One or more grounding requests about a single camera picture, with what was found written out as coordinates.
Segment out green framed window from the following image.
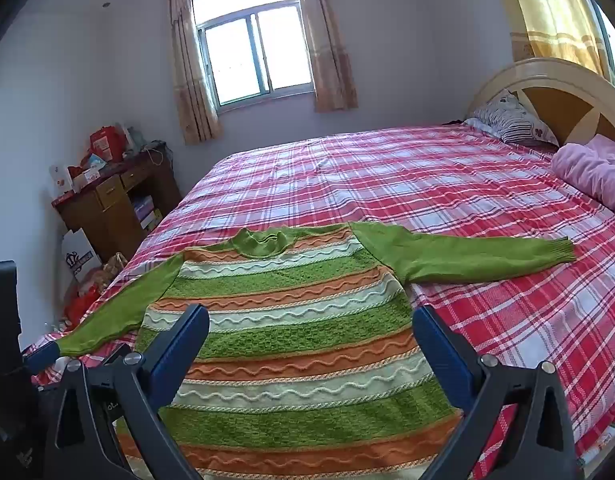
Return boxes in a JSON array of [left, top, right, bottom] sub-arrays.
[[190, 0, 314, 108]]

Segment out red and white packets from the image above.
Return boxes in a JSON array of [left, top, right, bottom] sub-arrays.
[[67, 152, 110, 193]]

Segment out red gift bag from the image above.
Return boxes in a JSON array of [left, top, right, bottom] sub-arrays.
[[90, 126, 126, 163]]

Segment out green orange striped knit sweater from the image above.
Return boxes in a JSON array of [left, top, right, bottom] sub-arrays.
[[54, 224, 575, 480]]

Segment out yellow curtain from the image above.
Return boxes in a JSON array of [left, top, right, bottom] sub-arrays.
[[490, 0, 611, 86]]

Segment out red plastic bag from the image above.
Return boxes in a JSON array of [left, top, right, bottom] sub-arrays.
[[64, 284, 101, 326]]

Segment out pink pillow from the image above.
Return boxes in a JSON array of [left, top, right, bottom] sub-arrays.
[[551, 135, 615, 222]]

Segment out patterned grey pillow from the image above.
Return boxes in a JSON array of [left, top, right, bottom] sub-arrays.
[[465, 91, 559, 148]]

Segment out woven basket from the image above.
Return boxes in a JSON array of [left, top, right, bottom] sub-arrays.
[[100, 252, 129, 291]]

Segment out white box with orange print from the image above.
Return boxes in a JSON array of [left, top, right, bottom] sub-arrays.
[[48, 162, 74, 202]]

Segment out brown wooden desk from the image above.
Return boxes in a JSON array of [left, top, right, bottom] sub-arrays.
[[51, 141, 183, 263]]

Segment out red plaid bed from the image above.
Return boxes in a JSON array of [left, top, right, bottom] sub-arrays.
[[22, 122, 615, 480]]

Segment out cream wooden headboard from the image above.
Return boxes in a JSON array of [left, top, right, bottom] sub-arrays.
[[465, 57, 615, 150]]

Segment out stacked boxes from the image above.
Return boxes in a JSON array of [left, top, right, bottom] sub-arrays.
[[132, 195, 163, 232]]

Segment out window behind yellow curtain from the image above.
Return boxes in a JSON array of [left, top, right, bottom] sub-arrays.
[[582, 0, 615, 92]]

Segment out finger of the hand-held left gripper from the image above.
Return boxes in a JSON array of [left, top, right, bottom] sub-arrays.
[[103, 343, 133, 367], [22, 342, 61, 376]]

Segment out peach curtain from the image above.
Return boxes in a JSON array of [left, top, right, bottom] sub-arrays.
[[293, 0, 359, 113], [166, 0, 224, 146]]

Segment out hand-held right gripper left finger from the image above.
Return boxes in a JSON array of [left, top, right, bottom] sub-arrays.
[[46, 303, 210, 480]]

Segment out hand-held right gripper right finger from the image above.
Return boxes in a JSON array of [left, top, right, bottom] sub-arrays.
[[412, 305, 585, 480]]

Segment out pale teal bag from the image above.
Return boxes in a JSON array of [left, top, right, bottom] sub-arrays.
[[126, 124, 149, 155]]

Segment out white paper bag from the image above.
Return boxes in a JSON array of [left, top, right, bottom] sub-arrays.
[[61, 228, 103, 286]]

